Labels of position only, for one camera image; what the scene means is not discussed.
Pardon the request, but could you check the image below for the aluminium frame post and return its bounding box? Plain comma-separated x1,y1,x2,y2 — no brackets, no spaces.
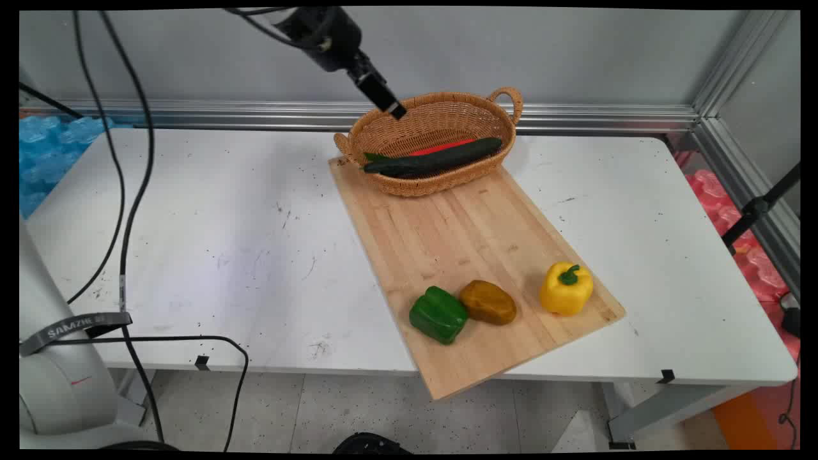
692,10,793,122

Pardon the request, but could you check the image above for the green bell pepper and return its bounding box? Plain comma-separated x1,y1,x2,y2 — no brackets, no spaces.
409,286,469,346

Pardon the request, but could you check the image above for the gray velcro strap with print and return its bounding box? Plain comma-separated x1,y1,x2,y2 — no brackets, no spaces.
19,312,134,357

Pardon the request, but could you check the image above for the black power adapter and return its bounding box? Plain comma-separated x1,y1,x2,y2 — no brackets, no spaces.
780,293,801,338

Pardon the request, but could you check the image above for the long dark green cucumber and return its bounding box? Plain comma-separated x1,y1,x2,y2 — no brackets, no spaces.
362,137,504,179

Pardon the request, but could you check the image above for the orange floor mat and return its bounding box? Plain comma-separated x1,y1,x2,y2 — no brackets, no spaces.
711,377,801,451

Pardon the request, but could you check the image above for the gray table leg frame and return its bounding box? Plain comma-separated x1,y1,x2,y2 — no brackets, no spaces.
601,382,761,450

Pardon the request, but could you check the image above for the brown potato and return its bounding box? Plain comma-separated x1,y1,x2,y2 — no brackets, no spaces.
459,279,518,326

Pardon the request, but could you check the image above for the red chili with green stem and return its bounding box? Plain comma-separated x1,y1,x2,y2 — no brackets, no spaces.
364,138,477,164

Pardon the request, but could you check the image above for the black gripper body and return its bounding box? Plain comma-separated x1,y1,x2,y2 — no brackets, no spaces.
280,6,373,76

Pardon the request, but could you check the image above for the thick black cable with tag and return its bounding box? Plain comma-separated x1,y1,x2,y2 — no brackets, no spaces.
99,10,167,446

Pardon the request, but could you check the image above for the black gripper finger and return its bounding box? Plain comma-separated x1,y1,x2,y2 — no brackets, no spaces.
359,63,408,116
348,70,403,121

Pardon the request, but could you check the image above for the wooden cutting board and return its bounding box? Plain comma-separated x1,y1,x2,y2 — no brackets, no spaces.
328,155,627,402

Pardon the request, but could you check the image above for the black tripod stand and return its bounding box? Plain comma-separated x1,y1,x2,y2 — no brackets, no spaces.
721,163,801,255

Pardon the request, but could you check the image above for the black slanted rod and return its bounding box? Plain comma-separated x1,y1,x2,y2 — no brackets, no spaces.
19,82,84,120

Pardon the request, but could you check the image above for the blue bubble mat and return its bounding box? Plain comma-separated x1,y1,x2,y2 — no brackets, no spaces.
19,114,135,219

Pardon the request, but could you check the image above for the short aluminium frame rail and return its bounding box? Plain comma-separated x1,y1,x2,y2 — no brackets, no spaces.
693,118,801,301

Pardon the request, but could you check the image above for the black round floor object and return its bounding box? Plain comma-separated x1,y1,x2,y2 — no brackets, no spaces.
332,433,413,454

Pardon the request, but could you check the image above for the pink bubble mat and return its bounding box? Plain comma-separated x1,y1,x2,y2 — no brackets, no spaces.
674,150,801,365

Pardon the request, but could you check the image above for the thin black cable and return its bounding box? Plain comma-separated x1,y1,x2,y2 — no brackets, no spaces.
66,10,126,306

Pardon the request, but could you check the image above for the black looping cable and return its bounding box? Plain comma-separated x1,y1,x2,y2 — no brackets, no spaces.
38,335,250,452

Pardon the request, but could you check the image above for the woven wicker basket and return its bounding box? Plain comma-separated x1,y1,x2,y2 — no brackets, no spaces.
334,87,524,197

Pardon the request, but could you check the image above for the long aluminium frame rail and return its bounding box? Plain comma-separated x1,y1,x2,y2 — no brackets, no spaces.
19,97,700,135

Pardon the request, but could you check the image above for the yellow bell pepper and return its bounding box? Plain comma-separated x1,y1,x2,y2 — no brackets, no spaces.
539,261,594,317

